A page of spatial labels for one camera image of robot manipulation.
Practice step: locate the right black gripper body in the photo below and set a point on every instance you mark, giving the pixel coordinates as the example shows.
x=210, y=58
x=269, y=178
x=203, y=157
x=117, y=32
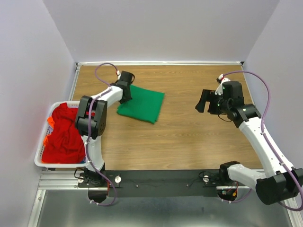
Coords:
x=222, y=105

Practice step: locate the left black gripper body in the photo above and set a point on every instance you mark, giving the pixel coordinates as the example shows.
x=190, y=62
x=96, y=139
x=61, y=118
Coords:
x=126, y=99

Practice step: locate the green t-shirt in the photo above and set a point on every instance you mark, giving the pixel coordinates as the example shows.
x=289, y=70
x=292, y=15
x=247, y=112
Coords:
x=145, y=105

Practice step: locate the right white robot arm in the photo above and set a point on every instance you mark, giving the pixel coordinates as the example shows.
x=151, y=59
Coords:
x=280, y=180

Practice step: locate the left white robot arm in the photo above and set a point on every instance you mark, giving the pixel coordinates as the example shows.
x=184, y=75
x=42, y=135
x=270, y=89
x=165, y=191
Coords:
x=91, y=122

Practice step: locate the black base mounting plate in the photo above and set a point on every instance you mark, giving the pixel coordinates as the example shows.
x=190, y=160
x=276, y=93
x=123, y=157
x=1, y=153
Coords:
x=146, y=191

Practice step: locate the red t-shirt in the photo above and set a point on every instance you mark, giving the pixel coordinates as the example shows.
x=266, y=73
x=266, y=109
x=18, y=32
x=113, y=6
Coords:
x=65, y=144

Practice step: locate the white plastic laundry basket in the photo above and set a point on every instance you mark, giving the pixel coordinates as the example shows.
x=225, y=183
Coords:
x=47, y=130

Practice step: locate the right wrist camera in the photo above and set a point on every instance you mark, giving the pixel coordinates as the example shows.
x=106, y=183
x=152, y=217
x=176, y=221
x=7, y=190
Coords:
x=220, y=80

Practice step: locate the aluminium back table rail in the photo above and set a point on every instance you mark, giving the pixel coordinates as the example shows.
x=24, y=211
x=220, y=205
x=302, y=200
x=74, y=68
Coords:
x=175, y=63

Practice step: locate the aluminium front rail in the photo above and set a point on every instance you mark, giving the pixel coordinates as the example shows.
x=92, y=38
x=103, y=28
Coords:
x=68, y=180

